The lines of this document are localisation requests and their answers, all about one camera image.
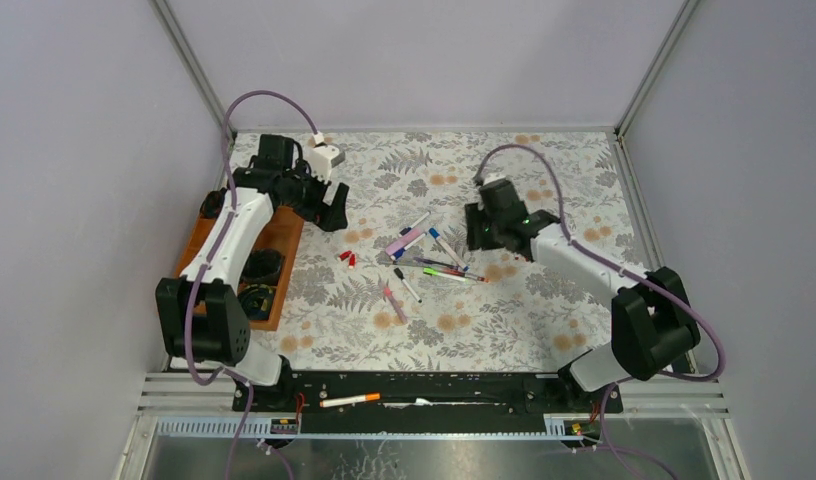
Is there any black cable bundle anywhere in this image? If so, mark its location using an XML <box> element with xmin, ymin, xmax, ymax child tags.
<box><xmin>199</xmin><ymin>188</ymin><xmax>232</xmax><ymax>220</ymax></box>

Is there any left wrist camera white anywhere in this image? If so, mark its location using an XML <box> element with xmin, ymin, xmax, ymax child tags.
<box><xmin>306</xmin><ymin>132</ymin><xmax>346</xmax><ymax>183</ymax></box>

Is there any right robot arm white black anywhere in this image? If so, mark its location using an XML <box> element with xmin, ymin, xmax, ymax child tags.
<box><xmin>465</xmin><ymin>178</ymin><xmax>700</xmax><ymax>412</ymax></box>

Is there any translucent pink pen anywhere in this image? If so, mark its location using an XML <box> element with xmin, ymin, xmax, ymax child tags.
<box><xmin>382</xmin><ymin>284</ymin><xmax>408</xmax><ymax>325</ymax></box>

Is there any orange cap white marker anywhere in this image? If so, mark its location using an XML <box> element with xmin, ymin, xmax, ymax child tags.
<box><xmin>319</xmin><ymin>393</ymin><xmax>381</xmax><ymax>408</ymax></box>

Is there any black tape roll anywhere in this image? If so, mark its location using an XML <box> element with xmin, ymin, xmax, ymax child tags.
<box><xmin>240</xmin><ymin>249</ymin><xmax>285</xmax><ymax>286</ymax></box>

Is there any blue cap white marker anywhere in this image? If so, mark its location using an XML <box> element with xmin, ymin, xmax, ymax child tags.
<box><xmin>428</xmin><ymin>228</ymin><xmax>468</xmax><ymax>271</ymax></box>

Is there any white pen blue cap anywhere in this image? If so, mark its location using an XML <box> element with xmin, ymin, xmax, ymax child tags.
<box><xmin>400</xmin><ymin>211</ymin><xmax>431</xmax><ymax>235</ymax></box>

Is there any houndstooth pattern pen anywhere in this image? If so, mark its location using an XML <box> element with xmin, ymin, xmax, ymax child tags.
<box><xmin>378</xmin><ymin>258</ymin><xmax>460</xmax><ymax>271</ymax></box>

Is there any wooden compartment tray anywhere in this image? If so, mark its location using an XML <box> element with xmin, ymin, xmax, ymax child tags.
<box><xmin>176</xmin><ymin>188</ymin><xmax>304</xmax><ymax>331</ymax></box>

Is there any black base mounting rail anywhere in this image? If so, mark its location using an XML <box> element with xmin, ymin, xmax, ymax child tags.
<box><xmin>232</xmin><ymin>370</ymin><xmax>623</xmax><ymax>435</ymax></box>

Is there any pink highlighter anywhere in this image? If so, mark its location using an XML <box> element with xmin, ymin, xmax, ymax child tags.
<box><xmin>385</xmin><ymin>228</ymin><xmax>426</xmax><ymax>259</ymax></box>

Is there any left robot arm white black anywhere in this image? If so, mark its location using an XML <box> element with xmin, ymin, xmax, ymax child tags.
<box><xmin>155</xmin><ymin>132</ymin><xmax>349</xmax><ymax>411</ymax></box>

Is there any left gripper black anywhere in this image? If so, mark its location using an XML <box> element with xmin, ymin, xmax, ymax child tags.
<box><xmin>277</xmin><ymin>160</ymin><xmax>347</xmax><ymax>232</ymax></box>

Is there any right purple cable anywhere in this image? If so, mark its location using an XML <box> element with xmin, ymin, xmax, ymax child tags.
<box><xmin>472</xmin><ymin>143</ymin><xmax>727</xmax><ymax>480</ymax></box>

